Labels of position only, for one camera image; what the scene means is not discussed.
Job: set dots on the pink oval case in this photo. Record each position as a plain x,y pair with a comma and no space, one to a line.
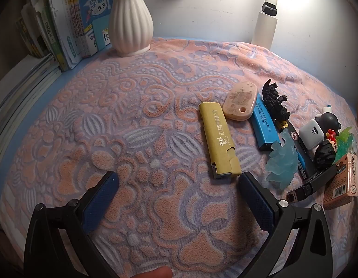
239,101

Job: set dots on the pink card box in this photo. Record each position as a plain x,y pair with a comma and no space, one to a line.
341,185

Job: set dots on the white ribbed vase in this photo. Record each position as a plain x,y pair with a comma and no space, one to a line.
131,20

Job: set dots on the white desk lamp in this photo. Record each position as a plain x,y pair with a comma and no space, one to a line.
267,20

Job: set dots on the pink blue patterned blanket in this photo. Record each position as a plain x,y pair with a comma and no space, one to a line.
138,107

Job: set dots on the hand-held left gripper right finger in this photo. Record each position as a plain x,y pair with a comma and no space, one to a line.
257,201

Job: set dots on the black haired doll figure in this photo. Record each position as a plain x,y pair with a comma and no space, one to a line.
323,153

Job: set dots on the yellow lighter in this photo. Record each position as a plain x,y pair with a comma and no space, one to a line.
219,139

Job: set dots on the black dinosaur figure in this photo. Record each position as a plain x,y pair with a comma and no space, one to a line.
273,101

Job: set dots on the black grey bear figure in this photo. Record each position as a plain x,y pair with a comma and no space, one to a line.
329,121

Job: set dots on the stack of flat books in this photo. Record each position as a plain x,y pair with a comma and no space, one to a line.
22,87

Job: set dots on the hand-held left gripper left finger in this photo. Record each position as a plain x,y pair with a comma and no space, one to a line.
100,201

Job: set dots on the blue lighter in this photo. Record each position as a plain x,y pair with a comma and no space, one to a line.
264,127

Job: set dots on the translucent blue figure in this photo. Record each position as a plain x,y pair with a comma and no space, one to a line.
283,162

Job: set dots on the white earbuds case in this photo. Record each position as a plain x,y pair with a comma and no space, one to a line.
310,134

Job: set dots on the row of upright books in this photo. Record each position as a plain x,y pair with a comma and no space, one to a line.
69,20

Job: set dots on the translucent green figure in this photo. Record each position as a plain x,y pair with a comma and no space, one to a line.
345,142

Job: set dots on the person's left hand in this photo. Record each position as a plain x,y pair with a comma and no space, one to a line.
155,272

